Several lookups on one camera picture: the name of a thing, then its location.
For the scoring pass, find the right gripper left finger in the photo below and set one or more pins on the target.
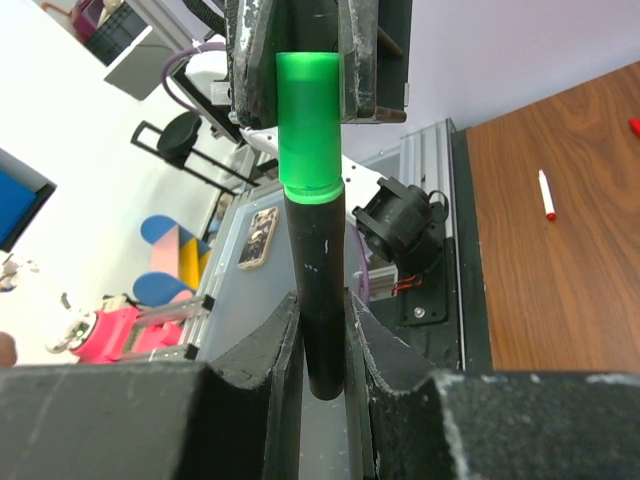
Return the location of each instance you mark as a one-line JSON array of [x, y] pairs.
[[237, 417]]

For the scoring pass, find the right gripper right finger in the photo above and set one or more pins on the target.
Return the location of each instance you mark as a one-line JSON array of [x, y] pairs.
[[409, 420]]

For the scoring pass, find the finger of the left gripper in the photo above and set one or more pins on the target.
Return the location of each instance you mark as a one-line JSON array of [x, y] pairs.
[[374, 45], [257, 31]]

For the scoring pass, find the green highlighter cap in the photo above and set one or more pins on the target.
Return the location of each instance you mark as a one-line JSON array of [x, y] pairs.
[[309, 119]]

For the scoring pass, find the green highlighter pen black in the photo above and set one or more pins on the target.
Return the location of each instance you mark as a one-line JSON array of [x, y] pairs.
[[316, 234]]

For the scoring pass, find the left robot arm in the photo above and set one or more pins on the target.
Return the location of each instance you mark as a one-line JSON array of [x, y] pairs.
[[394, 219]]

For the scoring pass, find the white pen red tip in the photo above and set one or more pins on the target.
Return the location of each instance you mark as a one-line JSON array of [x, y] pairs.
[[548, 204]]

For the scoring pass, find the red pen cap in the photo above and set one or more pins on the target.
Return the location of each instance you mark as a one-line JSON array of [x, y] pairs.
[[634, 125]]

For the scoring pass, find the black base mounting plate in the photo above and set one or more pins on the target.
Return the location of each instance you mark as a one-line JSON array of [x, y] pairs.
[[446, 318]]

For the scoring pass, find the black round stool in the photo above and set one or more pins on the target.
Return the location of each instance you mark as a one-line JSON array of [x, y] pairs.
[[176, 143]]

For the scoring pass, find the pink machine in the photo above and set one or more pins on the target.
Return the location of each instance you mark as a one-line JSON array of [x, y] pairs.
[[165, 333]]

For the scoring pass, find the colourful foam shapes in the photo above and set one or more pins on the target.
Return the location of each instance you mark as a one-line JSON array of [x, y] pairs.
[[178, 262]]

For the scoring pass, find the smartphone with patterned case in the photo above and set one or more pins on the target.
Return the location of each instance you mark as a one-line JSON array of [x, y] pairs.
[[259, 238]]

